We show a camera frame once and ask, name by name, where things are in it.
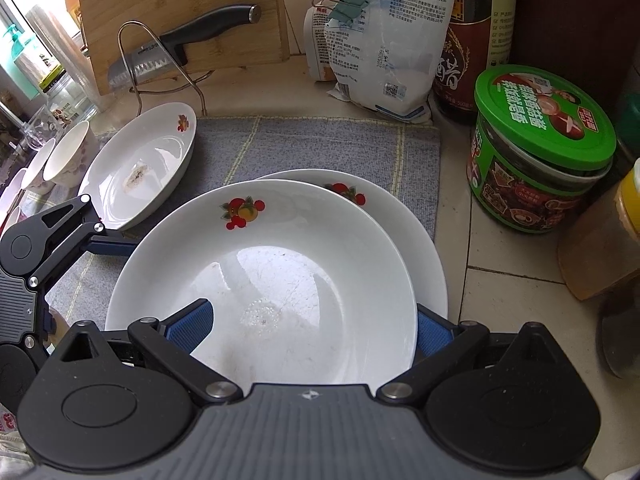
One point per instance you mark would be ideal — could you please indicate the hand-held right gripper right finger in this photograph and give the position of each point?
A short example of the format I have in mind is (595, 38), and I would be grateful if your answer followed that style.
(432, 332)

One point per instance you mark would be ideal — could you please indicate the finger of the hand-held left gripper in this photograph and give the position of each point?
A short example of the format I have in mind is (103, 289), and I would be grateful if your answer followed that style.
(45, 341)
(115, 248)

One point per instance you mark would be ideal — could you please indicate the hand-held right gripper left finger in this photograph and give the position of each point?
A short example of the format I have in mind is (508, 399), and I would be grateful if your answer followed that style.
(192, 322)

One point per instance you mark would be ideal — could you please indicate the white plate with brown stain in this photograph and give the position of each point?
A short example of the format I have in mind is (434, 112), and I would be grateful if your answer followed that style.
(145, 160)

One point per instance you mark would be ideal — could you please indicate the white floral bowl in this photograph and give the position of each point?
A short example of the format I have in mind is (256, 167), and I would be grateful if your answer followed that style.
(35, 170)
(12, 185)
(70, 155)

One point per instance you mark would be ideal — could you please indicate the white fruit print plate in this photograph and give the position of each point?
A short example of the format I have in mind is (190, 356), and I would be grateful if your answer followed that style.
(280, 240)
(415, 230)

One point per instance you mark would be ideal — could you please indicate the clear glass mug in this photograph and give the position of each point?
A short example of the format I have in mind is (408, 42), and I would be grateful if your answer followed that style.
(37, 127)

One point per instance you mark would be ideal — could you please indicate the glass jar with fruit label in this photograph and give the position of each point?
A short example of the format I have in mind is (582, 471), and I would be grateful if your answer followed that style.
(70, 100)

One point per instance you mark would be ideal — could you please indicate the plastic bottle with red cap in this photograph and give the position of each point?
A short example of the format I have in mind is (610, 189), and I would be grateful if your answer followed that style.
(622, 335)

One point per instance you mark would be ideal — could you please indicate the yellow lidded jar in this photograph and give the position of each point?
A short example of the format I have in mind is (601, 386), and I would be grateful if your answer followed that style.
(600, 240)

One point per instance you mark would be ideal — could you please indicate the green dish soap bottle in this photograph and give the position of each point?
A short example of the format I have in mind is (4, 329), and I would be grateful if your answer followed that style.
(22, 65)

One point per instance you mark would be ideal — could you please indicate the grey teal checked cloth mat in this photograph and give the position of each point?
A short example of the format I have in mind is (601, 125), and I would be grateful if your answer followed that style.
(310, 145)

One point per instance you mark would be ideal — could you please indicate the orange cooking wine jug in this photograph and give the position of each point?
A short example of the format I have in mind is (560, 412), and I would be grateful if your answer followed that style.
(74, 7)

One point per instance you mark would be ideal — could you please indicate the green lidded sauce jar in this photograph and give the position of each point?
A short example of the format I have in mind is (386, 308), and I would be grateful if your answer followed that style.
(540, 110)

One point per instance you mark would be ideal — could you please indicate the white printed plastic bag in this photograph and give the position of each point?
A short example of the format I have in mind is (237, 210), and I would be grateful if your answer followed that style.
(395, 50)

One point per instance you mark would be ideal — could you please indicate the small green container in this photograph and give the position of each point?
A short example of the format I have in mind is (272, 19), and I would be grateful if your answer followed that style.
(630, 125)

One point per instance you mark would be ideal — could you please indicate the orange and white bag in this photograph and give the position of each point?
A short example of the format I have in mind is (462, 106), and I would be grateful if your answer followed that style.
(320, 45)

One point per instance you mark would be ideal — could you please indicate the dark soy sauce bottle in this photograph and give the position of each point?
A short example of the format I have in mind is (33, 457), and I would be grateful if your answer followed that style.
(475, 35)

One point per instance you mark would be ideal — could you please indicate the teal bag clip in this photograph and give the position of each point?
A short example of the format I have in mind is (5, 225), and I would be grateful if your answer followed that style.
(350, 7)

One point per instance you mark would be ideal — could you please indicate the dark wooden knife block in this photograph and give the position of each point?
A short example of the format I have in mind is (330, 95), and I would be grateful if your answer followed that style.
(565, 10)

